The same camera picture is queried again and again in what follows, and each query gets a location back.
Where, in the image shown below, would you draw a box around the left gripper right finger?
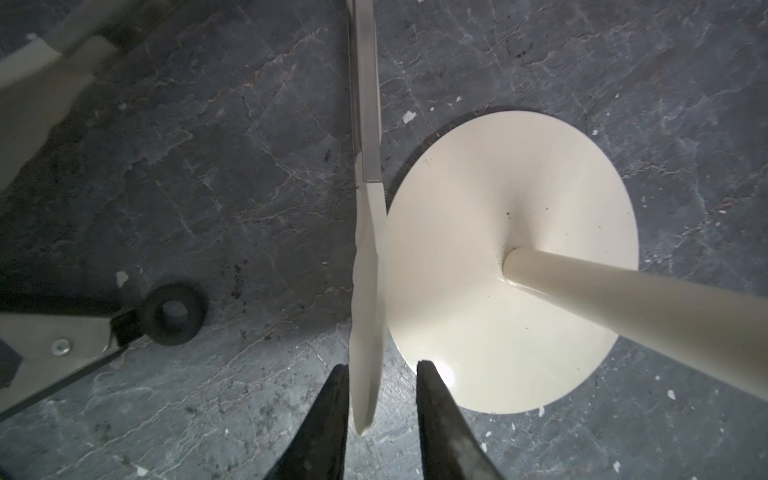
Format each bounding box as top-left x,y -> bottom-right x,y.
416,360 -> 503,480

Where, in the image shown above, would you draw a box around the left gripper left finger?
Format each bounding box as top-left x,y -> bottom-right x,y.
265,364 -> 350,480

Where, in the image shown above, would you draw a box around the cream utensil stand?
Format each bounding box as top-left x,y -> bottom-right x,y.
383,110 -> 768,415

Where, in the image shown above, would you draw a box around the black steel tongs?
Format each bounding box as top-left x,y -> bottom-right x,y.
1,282 -> 208,420

